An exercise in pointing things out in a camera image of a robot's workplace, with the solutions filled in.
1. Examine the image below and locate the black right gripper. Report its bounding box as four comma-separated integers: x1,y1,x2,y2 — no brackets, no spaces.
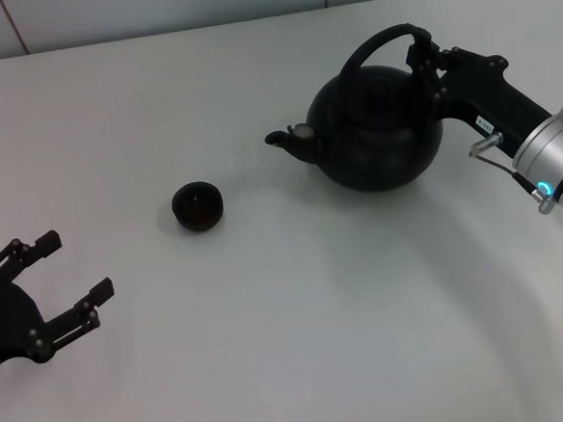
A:
402,19,558,165

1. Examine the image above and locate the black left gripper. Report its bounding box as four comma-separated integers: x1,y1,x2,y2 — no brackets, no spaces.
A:
0,224,121,376

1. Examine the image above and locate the black iron teapot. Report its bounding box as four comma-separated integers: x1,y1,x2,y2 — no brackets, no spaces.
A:
256,20,449,200

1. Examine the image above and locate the dark brown teacup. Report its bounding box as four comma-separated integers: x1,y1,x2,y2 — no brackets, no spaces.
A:
170,178,227,235

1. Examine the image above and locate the right gripper cable with plug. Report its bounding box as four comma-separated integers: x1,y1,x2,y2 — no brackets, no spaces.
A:
468,126,556,220

